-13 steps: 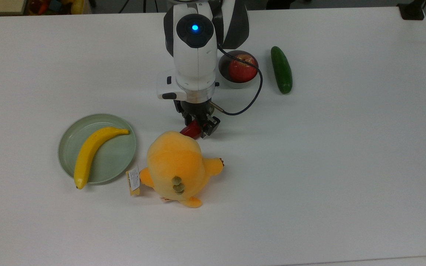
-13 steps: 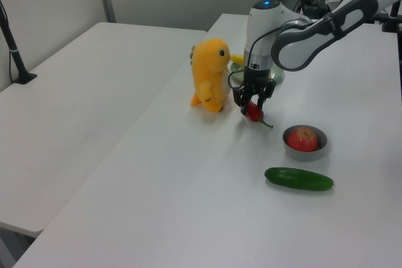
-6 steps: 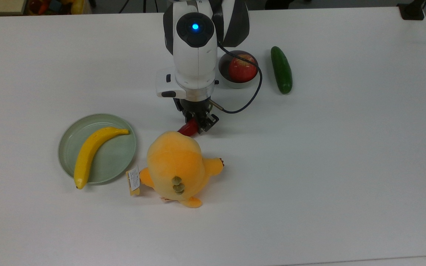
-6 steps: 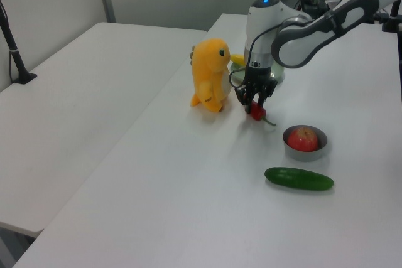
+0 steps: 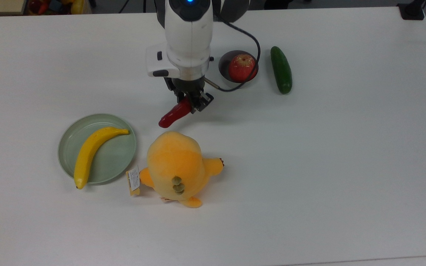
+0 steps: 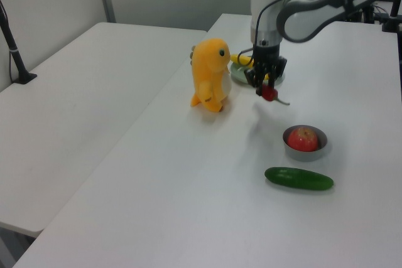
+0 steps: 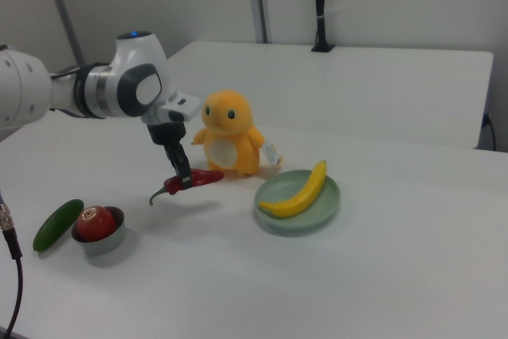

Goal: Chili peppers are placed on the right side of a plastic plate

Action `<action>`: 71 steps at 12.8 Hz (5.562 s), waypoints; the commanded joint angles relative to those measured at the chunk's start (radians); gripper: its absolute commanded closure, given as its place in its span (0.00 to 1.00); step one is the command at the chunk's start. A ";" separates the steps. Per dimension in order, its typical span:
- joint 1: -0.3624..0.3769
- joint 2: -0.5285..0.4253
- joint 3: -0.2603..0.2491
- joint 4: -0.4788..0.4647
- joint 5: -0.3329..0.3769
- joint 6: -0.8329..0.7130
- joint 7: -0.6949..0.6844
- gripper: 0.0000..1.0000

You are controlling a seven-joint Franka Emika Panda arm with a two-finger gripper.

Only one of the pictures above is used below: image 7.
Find green cucumber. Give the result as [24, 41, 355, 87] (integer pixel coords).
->
[32, 198, 85, 253]

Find green plastic plate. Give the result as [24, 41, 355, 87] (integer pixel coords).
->
[253, 169, 341, 232]

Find small metal bowl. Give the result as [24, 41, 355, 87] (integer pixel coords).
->
[71, 206, 127, 255]

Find white paper plush tag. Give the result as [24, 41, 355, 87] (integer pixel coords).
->
[261, 140, 285, 167]

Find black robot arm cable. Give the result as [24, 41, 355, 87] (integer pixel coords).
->
[48, 62, 110, 120]

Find red chili pepper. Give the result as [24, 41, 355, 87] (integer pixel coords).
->
[148, 168, 225, 206]

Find orange plush toy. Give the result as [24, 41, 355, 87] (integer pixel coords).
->
[191, 89, 266, 178]

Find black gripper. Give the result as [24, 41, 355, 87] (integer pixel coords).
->
[146, 121, 194, 190]

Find black camera stand pole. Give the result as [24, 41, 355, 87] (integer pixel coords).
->
[310, 0, 335, 53]

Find red apple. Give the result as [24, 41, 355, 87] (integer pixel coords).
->
[75, 205, 117, 242]

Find thin black wall cable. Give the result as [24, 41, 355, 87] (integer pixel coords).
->
[481, 112, 498, 152]

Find black cable with metal connector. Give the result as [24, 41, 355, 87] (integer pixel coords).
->
[0, 191, 25, 339]

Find yellow banana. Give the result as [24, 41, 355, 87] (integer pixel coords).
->
[258, 159, 329, 220]

